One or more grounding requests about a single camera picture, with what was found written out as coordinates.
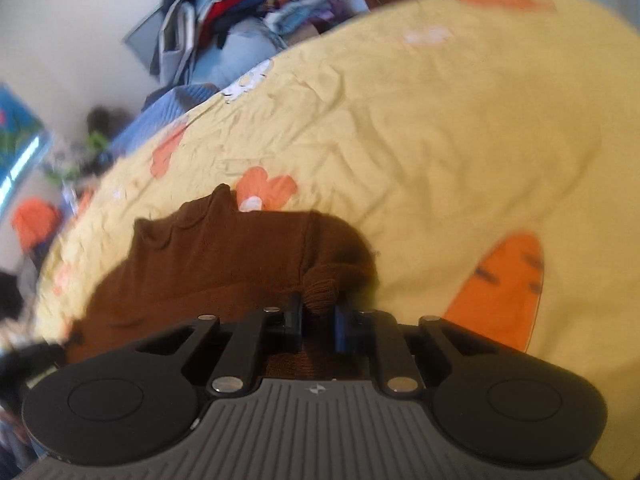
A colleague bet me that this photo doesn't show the brown knit garment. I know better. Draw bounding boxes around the brown knit garment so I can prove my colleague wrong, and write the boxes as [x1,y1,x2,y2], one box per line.
[65,183,382,382]

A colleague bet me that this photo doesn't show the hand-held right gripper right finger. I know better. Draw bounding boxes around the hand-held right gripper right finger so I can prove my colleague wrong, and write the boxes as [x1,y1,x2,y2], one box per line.
[332,304,506,395]

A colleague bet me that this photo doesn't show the yellow carrot print bedsheet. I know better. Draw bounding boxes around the yellow carrot print bedsheet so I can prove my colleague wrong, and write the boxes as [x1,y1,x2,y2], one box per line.
[32,0,640,466]

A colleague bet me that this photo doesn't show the grey flat panel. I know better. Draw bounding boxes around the grey flat panel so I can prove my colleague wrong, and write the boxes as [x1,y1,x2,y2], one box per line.
[122,5,166,77]

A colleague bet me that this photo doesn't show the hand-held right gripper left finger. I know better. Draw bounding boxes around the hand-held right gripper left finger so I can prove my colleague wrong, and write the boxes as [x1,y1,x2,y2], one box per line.
[133,292,306,396]

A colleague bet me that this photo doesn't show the dark bag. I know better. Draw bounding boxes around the dark bag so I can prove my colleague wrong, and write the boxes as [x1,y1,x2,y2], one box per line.
[85,105,126,137]

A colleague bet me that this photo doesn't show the orange cloth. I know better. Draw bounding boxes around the orange cloth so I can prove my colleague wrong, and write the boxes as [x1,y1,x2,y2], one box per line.
[12,197,64,252]

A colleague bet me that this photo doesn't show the pile of mixed clothes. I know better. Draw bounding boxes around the pile of mixed clothes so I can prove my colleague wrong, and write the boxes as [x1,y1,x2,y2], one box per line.
[150,0,372,87]

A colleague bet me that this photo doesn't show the black cloth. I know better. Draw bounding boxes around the black cloth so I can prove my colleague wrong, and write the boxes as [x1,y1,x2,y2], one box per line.
[0,270,37,322]

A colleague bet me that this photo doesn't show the blue striped cloth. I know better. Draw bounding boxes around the blue striped cloth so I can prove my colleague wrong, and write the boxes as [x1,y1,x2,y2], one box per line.
[107,82,222,157]

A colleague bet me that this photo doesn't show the lotus pond wall poster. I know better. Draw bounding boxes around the lotus pond wall poster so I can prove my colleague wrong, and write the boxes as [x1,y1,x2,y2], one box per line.
[0,82,54,217]

